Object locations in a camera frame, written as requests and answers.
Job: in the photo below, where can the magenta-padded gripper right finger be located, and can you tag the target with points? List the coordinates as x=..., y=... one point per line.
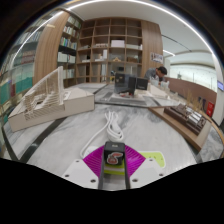
x=135, y=160

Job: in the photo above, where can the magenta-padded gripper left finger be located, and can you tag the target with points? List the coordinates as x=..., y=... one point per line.
x=94, y=160

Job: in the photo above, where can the black charger with red sticker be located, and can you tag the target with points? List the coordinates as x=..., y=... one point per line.
x=114, y=154

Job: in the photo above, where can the green and white power strip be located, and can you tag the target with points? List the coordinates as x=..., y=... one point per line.
x=154, y=158

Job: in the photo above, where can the wooden model base board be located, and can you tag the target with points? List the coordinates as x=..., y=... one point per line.
x=181, y=133

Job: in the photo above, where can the dark brown architectural model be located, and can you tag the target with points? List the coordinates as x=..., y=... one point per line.
x=186, y=118

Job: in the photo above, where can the white architectural model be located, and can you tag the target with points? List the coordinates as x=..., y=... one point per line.
x=50, y=105

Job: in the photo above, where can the small white building model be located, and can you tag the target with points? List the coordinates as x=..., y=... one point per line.
x=158, y=90

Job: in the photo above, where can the black box model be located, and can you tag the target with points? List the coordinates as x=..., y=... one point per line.
x=125, y=83

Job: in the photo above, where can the person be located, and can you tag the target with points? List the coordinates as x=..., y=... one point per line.
x=154, y=73

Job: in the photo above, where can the red bin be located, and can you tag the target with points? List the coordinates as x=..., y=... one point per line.
x=210, y=109

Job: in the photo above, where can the wooden shelf unit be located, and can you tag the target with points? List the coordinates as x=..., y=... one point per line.
x=106, y=50

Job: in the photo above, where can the short ceiling light strip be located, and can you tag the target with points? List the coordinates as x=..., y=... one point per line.
x=169, y=52

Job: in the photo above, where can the bookshelf with books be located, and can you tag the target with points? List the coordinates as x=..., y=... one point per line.
x=66, y=43

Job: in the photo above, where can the long curved ceiling light strip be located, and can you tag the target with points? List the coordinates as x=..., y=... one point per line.
x=173, y=15

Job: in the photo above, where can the wall poster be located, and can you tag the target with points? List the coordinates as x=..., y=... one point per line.
x=157, y=57

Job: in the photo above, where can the wall screen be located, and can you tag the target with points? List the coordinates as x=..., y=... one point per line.
x=220, y=85

